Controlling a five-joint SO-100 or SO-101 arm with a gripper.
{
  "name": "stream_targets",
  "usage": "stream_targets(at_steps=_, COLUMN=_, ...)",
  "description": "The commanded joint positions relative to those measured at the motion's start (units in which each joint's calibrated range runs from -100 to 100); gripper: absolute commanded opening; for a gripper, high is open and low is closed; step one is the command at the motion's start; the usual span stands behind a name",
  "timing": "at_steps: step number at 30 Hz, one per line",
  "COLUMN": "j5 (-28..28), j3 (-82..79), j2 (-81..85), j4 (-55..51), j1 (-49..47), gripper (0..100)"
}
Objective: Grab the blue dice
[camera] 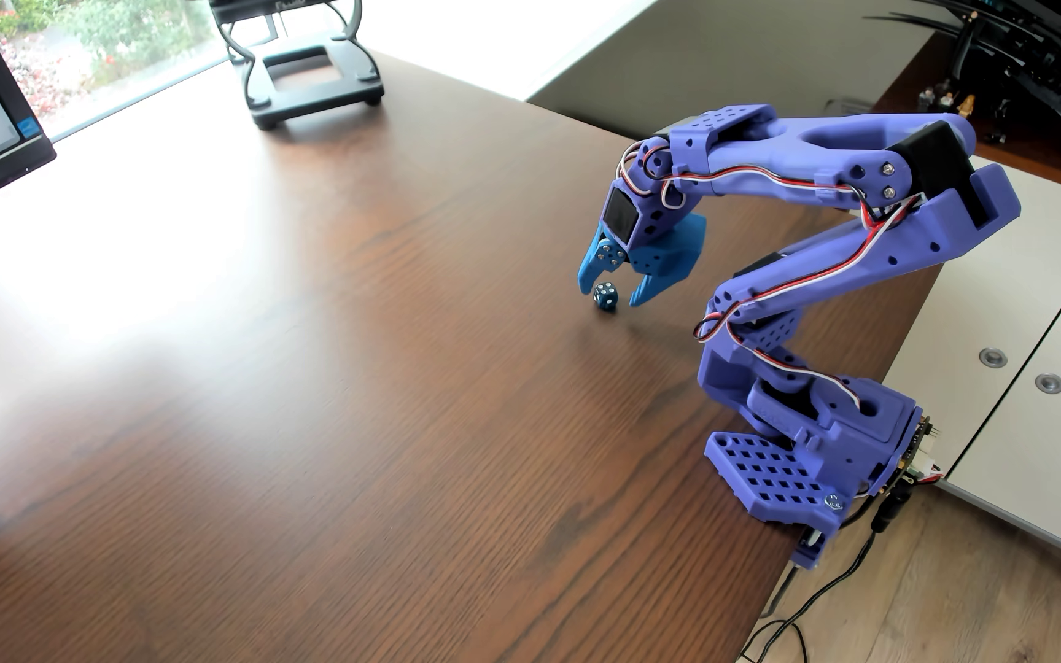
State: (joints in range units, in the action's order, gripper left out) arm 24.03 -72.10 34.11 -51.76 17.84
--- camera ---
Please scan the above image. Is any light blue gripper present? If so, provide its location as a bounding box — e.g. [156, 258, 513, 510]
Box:
[577, 212, 709, 308]

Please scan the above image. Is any robot controller circuit board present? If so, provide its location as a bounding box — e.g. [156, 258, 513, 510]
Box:
[899, 417, 948, 486]

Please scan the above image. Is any black metal stand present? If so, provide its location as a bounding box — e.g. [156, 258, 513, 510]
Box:
[208, 0, 386, 131]

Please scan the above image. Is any white cabinet with wooden top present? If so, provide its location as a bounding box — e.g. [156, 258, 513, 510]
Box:
[876, 32, 1061, 600]

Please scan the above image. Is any black brick model spaceship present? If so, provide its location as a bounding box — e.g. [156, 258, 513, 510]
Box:
[866, 0, 1061, 171]

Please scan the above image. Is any black power cable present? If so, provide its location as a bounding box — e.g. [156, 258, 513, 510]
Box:
[737, 479, 915, 663]

